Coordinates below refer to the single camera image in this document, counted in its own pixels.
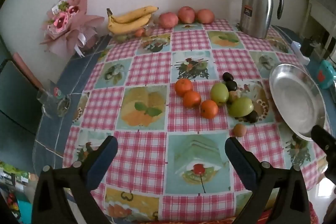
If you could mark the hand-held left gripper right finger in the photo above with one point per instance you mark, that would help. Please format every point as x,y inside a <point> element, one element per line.
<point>240,161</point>

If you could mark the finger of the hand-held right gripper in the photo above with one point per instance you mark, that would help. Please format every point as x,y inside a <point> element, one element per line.
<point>322,138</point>

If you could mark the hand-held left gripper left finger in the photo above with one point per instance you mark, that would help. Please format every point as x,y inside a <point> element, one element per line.
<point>105,158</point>

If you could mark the brown longan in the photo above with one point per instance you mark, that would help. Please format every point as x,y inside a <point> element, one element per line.
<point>233,96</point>
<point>239,130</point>

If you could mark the dark purple plum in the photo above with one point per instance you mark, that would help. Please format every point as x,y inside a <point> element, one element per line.
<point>228,77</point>
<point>231,85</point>
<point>252,116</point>

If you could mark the round steel plate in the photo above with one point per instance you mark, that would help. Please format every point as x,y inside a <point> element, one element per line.
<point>296,98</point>

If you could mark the green jujube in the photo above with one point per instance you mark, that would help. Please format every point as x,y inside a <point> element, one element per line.
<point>241,107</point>
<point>219,93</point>

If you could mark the orange tangerine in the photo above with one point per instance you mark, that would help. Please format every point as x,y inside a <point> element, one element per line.
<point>183,87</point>
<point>192,98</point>
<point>209,109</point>

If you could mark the teal box with orange patch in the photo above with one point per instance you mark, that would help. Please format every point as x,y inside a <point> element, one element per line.
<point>325,77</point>

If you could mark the clear glass cup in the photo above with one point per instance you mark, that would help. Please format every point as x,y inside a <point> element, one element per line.
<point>53,103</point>

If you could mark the white power strip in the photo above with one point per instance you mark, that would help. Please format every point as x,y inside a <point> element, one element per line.
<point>298,54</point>

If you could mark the black charger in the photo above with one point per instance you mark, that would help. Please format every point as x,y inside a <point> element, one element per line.
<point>306,47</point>

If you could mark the pink checkered printed tablecloth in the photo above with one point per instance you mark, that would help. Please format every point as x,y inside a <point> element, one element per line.
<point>147,69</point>

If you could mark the colourful printed packets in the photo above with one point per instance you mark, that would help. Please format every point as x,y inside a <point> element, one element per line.
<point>10,187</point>

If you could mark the dark teal furniture panel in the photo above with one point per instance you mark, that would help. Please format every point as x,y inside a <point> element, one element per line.
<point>15,103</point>

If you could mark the small orange kumquat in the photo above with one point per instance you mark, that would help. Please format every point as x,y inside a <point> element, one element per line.
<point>139,32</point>

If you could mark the yellow banana bunch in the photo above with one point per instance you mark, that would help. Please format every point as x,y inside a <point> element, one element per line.
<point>126,26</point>

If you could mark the pink wrapped flower bouquet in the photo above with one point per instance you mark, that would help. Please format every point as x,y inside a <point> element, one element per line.
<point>65,22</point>

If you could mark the stainless steel thermos jug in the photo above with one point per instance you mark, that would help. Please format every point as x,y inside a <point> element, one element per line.
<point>256,8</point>

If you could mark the red apple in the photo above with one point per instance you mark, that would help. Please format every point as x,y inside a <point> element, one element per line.
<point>168,19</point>
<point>186,14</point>
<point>205,16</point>

